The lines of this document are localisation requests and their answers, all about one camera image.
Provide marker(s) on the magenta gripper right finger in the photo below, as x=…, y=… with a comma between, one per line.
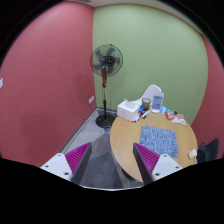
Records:
x=153, y=166

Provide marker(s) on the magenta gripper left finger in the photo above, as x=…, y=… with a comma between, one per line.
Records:
x=70, y=166

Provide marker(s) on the blue patterned mouse pad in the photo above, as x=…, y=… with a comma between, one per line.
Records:
x=161, y=141

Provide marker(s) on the round wooden table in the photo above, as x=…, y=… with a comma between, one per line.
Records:
x=125, y=133

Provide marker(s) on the black marker pen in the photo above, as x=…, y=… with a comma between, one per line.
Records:
x=145, y=114

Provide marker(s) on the black office chair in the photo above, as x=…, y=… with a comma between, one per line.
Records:
x=208, y=152

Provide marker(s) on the orange snack packet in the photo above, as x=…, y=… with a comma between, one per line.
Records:
x=179, y=119

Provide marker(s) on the red snack packet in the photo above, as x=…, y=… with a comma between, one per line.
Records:
x=170, y=114

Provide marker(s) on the white tissue box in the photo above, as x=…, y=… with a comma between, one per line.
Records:
x=128, y=110

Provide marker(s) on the clear plastic bottle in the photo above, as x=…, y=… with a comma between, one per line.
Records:
x=157, y=102

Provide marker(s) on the dark pen holder cup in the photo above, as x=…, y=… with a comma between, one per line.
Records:
x=146, y=103

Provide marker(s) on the white plastic chair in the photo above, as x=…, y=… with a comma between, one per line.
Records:
x=149, y=92

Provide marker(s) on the black standing fan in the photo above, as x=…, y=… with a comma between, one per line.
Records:
x=106, y=60

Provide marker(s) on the white wall socket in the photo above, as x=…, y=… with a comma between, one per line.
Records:
x=91, y=99

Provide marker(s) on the white wall switch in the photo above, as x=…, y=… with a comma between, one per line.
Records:
x=1, y=83

